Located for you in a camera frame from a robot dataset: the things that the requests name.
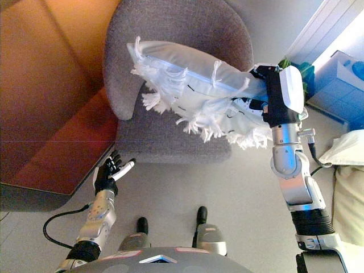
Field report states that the silver robot leg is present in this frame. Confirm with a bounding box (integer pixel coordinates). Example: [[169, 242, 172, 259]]
[[118, 217, 152, 253], [192, 206, 228, 257]]

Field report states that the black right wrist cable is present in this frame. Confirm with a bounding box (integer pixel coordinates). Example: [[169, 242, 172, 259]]
[[298, 127, 334, 176]]

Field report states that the silver left robot leg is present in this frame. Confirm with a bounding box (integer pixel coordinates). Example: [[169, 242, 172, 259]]
[[118, 217, 152, 253]]

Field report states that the cream duvet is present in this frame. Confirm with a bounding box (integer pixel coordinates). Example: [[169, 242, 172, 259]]
[[331, 164, 364, 246]]

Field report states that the white bed pillow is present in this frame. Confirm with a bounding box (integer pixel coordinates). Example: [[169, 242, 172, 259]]
[[317, 130, 364, 167]]

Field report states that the beige nightstand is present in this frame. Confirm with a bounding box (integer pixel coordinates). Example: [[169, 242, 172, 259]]
[[305, 50, 364, 132]]

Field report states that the silver right robot leg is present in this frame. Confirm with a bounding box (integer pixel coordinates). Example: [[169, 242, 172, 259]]
[[192, 206, 228, 257]]

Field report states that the dark grey desk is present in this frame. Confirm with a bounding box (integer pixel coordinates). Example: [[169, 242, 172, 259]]
[[0, 183, 75, 213]]

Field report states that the grey fabric armchair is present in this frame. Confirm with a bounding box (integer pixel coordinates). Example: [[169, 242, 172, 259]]
[[102, 0, 254, 165]]

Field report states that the grey robot torso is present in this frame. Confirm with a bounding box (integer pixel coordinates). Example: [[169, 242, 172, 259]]
[[64, 246, 254, 273]]

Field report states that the white fringed pillow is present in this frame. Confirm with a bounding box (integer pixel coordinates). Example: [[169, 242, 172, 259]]
[[126, 35, 275, 151]]

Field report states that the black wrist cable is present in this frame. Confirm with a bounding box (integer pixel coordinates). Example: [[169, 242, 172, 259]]
[[43, 204, 93, 251], [298, 127, 334, 176]]

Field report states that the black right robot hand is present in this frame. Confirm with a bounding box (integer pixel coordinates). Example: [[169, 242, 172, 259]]
[[249, 64, 309, 128]]

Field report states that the green potted plant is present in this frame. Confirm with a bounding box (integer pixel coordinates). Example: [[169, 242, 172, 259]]
[[277, 57, 315, 98]]

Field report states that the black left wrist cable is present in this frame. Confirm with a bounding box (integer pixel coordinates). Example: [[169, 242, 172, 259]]
[[43, 204, 93, 251]]

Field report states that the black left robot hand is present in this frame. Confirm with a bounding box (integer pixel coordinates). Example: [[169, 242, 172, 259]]
[[93, 150, 137, 197]]

